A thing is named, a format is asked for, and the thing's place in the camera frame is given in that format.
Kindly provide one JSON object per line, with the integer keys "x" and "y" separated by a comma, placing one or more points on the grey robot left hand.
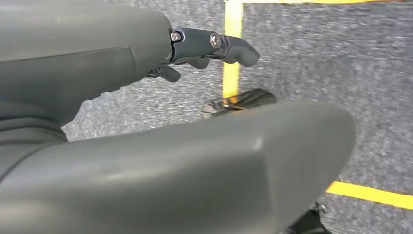
{"x": 161, "y": 181}

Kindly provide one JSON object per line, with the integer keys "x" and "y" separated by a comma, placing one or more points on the yellow floor tape square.
{"x": 232, "y": 48}

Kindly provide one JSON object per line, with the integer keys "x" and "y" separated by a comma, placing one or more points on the robot left arm ribbed sleeve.
{"x": 29, "y": 135}

